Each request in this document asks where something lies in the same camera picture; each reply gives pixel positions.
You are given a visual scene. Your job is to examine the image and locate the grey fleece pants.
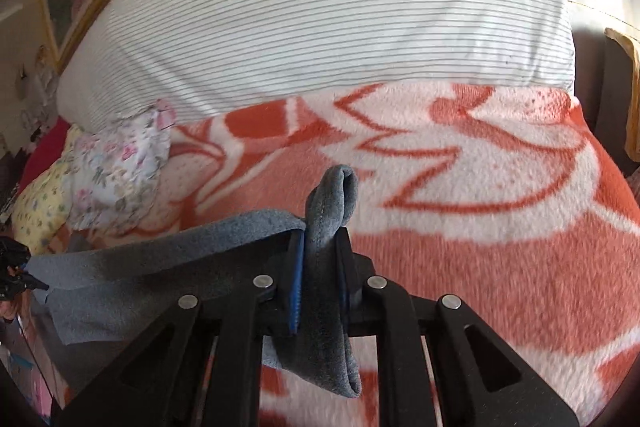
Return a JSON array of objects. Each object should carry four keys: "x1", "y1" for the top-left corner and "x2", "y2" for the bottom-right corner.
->
[{"x1": 26, "y1": 166, "x2": 361, "y2": 398}]

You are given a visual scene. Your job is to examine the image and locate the person's left hand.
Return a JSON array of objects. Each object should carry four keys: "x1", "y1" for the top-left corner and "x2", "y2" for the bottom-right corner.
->
[{"x1": 0, "y1": 299, "x2": 21, "y2": 323}]

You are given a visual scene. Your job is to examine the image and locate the yellow cartoon print pillow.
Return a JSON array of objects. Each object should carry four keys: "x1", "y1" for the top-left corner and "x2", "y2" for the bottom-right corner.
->
[{"x1": 11, "y1": 124, "x2": 82, "y2": 256}]

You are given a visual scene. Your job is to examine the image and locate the red pillow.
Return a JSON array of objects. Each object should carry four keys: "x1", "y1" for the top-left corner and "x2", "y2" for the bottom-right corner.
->
[{"x1": 18, "y1": 117, "x2": 70, "y2": 193}]

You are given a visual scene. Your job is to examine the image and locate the floral ruffled pillow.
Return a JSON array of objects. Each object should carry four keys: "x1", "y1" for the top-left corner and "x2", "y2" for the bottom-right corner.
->
[{"x1": 66, "y1": 100, "x2": 176, "y2": 235}]

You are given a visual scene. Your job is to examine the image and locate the orange white floral blanket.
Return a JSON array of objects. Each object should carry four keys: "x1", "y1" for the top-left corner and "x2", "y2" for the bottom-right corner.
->
[{"x1": 89, "y1": 82, "x2": 639, "y2": 425}]

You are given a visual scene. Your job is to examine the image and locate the white striped bed sheet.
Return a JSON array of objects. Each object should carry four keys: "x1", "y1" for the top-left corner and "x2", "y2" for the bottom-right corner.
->
[{"x1": 56, "y1": 0, "x2": 575, "y2": 131}]

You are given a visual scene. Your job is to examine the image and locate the wooden chair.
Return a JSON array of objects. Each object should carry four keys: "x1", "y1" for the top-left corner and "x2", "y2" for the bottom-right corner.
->
[{"x1": 596, "y1": 28, "x2": 639, "y2": 170}]

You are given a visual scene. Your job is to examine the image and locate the wall posters and papers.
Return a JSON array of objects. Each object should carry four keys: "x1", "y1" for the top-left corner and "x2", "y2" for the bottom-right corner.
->
[{"x1": 15, "y1": 44, "x2": 58, "y2": 135}]

